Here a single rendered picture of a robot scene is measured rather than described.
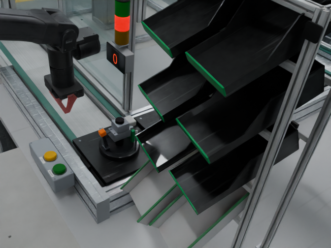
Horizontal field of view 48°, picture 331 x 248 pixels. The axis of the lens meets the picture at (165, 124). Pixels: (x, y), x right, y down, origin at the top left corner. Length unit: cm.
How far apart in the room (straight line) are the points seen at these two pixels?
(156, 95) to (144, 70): 108
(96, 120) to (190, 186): 71
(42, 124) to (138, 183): 49
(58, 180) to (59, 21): 57
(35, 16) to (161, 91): 32
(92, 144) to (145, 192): 32
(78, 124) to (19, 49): 68
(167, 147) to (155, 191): 17
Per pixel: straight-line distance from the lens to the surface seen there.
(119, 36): 129
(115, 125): 122
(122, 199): 121
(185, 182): 90
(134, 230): 122
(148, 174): 111
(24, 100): 158
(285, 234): 132
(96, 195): 117
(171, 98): 86
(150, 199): 108
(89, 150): 130
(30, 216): 128
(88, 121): 150
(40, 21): 82
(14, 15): 80
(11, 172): 142
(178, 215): 104
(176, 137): 97
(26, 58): 195
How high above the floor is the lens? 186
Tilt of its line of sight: 39 degrees down
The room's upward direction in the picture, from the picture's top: 7 degrees clockwise
